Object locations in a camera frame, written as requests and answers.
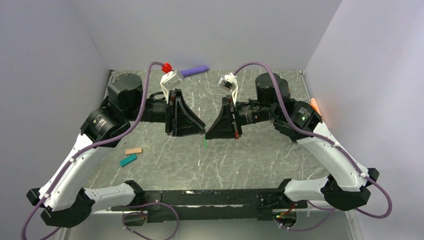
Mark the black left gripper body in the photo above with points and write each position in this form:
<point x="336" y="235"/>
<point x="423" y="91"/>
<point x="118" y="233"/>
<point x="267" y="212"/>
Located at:
<point x="169" y="113"/>

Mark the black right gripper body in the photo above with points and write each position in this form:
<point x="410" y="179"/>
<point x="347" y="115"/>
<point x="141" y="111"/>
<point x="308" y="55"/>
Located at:
<point x="237" y="127"/>

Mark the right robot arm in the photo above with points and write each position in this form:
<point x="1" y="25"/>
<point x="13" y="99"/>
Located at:
<point x="347" y="185"/>

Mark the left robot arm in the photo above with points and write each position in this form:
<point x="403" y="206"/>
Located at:
<point x="64" y="200"/>

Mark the purple flashlight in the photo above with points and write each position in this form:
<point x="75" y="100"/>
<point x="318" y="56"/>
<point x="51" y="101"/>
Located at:
<point x="194" y="71"/>

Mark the tan wooden block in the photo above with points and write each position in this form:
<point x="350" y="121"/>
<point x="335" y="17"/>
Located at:
<point x="131" y="151"/>

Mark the teal wooden block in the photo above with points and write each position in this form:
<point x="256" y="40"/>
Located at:
<point x="127" y="160"/>

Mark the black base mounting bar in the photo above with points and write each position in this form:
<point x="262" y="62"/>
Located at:
<point x="213" y="204"/>

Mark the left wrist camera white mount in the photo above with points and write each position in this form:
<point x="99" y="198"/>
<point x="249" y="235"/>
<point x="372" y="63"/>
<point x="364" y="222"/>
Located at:
<point x="169" y="80"/>

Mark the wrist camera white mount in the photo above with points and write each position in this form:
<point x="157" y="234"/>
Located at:
<point x="229" y="83"/>
<point x="169" y="80"/>

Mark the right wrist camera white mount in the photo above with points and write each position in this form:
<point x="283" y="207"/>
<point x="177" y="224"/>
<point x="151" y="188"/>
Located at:
<point x="229" y="83"/>

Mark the orange pink object at wall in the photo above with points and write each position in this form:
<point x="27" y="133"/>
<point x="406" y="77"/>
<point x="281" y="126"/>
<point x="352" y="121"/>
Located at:
<point x="315" y="106"/>

